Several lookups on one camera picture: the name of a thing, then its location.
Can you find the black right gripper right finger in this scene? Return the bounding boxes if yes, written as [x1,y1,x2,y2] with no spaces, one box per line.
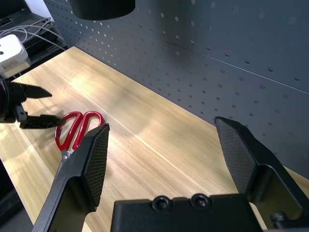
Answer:
[214,116,309,220]

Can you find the black cup holder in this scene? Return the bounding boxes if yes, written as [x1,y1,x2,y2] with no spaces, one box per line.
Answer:
[69,0,136,21]

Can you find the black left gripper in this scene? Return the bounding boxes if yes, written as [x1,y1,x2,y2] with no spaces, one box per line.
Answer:
[0,77,66,130]

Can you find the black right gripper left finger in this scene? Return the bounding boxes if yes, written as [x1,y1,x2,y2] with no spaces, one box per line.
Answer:
[32,123,111,232]

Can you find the grey cable bundle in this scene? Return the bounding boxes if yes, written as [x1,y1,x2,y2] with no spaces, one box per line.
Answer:
[0,18,66,51]

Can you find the red handled scissors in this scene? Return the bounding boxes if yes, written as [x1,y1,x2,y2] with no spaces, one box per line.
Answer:
[55,110,106,174]

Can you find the dark grey metal pegboard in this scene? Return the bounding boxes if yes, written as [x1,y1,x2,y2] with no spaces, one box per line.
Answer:
[43,0,309,189]

